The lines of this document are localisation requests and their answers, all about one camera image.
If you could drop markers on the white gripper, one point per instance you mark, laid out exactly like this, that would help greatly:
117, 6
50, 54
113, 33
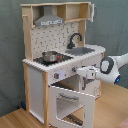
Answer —
88, 72

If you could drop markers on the white oven door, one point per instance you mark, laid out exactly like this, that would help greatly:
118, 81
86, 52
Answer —
63, 102

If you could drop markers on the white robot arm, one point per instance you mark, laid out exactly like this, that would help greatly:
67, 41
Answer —
108, 71

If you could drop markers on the wooden toy kitchen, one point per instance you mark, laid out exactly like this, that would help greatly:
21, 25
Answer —
39, 78

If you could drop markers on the white dishwasher door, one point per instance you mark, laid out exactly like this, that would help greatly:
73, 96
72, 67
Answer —
91, 87

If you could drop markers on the grey toy sink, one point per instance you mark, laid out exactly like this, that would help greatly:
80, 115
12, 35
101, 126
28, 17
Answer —
79, 51

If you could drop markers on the black toy faucet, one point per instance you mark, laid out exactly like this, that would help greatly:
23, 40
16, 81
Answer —
73, 40

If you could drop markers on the black stovetop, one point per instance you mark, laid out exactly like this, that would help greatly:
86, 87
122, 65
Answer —
60, 58

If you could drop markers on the left red stove knob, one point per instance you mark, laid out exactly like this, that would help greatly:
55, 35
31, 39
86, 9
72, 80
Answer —
56, 76

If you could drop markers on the silver toy pot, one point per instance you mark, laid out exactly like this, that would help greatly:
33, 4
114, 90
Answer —
49, 56

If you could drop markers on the grey range hood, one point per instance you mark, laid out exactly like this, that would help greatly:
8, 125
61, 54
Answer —
48, 18

